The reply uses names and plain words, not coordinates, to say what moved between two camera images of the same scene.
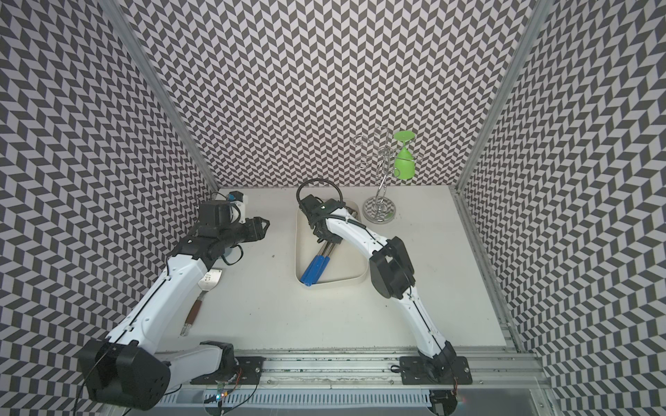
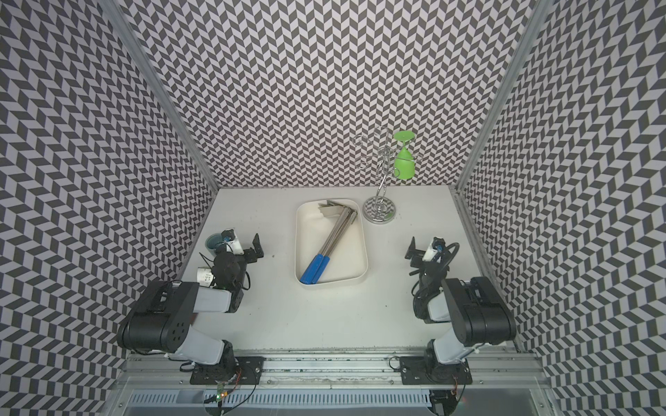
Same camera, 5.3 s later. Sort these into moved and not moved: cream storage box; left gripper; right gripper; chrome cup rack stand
Moved: right gripper; left gripper
Not moved: chrome cup rack stand; cream storage box
